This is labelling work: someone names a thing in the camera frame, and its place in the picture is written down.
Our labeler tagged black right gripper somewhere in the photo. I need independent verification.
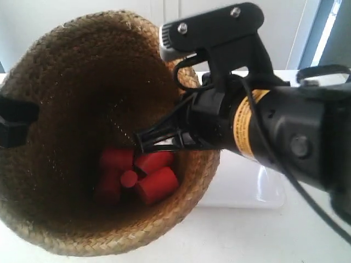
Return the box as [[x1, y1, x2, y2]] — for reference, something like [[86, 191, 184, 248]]
[[134, 75, 241, 153]]

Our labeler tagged brown woven wicker basket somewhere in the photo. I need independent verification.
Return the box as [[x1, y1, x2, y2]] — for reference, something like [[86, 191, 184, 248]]
[[1, 10, 220, 257]]

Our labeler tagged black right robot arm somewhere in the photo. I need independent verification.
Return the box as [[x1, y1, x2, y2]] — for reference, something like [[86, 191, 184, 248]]
[[135, 65, 350, 222]]

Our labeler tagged red cylinder upper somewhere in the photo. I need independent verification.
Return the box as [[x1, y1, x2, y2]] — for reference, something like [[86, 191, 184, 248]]
[[134, 151, 174, 175]]

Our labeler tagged red cylinder large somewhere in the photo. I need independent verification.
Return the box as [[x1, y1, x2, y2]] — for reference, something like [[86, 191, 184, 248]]
[[136, 167, 179, 205]]

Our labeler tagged red cylinder middle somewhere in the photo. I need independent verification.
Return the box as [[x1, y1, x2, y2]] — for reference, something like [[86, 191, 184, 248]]
[[94, 148, 134, 205]]

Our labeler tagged white plastic tray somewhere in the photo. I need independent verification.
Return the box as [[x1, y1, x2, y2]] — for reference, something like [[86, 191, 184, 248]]
[[198, 150, 286, 209]]

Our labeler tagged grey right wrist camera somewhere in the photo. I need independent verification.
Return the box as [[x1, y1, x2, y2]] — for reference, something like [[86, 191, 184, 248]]
[[158, 21, 195, 62]]

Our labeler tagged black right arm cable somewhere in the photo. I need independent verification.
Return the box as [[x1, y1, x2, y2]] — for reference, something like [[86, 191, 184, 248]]
[[172, 54, 351, 244]]

